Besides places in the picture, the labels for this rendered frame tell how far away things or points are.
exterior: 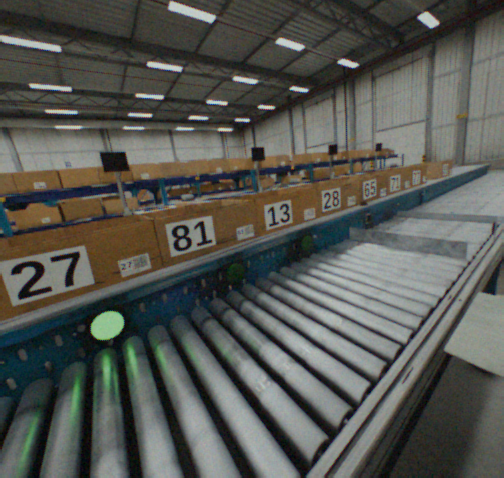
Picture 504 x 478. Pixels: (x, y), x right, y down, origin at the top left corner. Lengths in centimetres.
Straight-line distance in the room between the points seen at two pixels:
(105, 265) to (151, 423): 41
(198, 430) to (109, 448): 14
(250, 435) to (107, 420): 26
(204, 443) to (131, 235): 51
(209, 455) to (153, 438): 10
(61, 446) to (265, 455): 34
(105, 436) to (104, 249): 41
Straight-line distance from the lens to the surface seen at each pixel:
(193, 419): 50
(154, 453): 50
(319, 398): 50
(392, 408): 51
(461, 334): 69
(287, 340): 60
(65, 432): 61
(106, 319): 71
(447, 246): 113
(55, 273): 74
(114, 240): 72
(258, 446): 46
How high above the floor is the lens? 114
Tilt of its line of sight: 13 degrees down
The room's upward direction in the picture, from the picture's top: 7 degrees counter-clockwise
